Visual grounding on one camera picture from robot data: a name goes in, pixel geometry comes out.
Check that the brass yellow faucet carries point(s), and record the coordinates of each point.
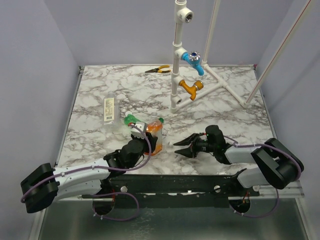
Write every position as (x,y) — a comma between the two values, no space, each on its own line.
(192,90)

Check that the white PVC pipe frame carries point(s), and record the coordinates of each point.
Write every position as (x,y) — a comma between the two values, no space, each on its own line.
(183,94)

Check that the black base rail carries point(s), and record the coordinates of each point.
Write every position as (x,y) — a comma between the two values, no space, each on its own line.
(160,191)

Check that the orange label tea bottle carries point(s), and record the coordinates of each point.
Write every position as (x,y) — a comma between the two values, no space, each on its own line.
(155,127)

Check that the blue plastic faucet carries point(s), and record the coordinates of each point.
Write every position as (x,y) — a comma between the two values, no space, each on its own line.
(193,59)

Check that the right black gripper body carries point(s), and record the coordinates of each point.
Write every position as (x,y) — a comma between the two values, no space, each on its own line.
(195,145)

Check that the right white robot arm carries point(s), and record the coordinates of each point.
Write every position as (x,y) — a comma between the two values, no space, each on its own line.
(276,165)

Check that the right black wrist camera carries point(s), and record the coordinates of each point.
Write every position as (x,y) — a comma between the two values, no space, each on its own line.
(215,138)

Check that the white round bottle cap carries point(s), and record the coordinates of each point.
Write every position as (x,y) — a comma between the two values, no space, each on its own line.
(129,114)

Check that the green plastic bottle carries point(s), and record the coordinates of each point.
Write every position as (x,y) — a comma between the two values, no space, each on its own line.
(131,119)

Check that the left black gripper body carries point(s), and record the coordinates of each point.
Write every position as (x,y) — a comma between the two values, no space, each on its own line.
(144,143)

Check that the clear square water bottle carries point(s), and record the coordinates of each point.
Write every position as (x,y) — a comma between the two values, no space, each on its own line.
(111,112)

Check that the yellow handled pliers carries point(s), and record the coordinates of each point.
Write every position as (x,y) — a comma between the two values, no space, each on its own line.
(163,69)

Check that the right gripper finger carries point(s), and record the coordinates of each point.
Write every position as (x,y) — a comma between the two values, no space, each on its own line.
(186,152)
(187,141)

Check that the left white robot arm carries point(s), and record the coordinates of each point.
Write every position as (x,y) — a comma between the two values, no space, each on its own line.
(47,184)

